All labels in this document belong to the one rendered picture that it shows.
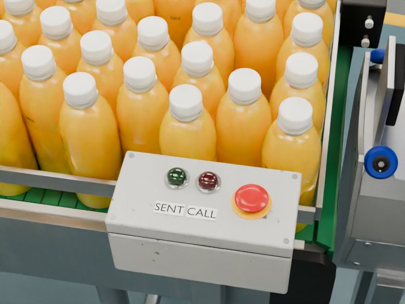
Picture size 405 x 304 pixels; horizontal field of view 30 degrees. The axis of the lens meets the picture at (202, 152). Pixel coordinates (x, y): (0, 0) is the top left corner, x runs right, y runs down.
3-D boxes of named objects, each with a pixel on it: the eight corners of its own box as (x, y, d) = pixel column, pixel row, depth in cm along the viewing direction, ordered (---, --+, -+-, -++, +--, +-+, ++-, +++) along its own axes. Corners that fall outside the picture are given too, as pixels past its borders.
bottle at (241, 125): (214, 206, 105) (213, 110, 89) (216, 164, 109) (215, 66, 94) (267, 208, 104) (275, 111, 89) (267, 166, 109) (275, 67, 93)
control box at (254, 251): (286, 295, 85) (293, 247, 77) (114, 269, 88) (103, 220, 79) (295, 222, 91) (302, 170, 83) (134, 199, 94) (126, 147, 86)
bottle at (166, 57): (187, 116, 115) (182, 15, 100) (186, 154, 111) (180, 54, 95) (140, 116, 116) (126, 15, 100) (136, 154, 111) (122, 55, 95)
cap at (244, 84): (227, 101, 90) (228, 90, 89) (228, 77, 93) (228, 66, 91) (260, 101, 90) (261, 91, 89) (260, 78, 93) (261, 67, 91)
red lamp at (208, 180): (216, 192, 82) (216, 186, 81) (196, 190, 82) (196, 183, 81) (219, 176, 83) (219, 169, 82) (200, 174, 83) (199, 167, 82)
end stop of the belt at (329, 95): (319, 221, 97) (322, 207, 95) (313, 220, 97) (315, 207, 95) (340, 15, 122) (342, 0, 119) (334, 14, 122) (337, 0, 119)
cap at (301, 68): (323, 73, 93) (325, 63, 91) (302, 89, 91) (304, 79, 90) (299, 57, 95) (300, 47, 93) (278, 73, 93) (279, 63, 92)
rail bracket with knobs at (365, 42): (376, 64, 122) (387, 15, 114) (331, 59, 123) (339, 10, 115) (378, 23, 128) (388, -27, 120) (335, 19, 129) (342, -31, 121)
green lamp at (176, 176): (184, 188, 82) (184, 181, 81) (164, 186, 83) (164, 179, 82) (188, 172, 84) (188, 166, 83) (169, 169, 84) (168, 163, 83)
